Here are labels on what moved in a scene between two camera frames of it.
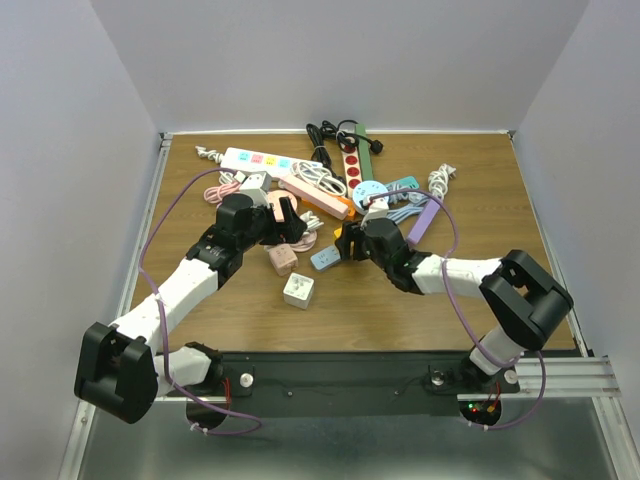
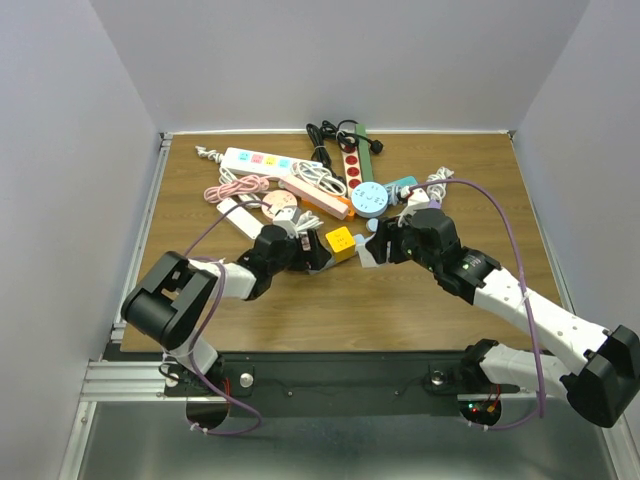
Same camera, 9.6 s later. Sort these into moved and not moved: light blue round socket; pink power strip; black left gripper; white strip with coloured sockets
Moved: black left gripper
Not moved: light blue round socket; pink power strip; white strip with coloured sockets
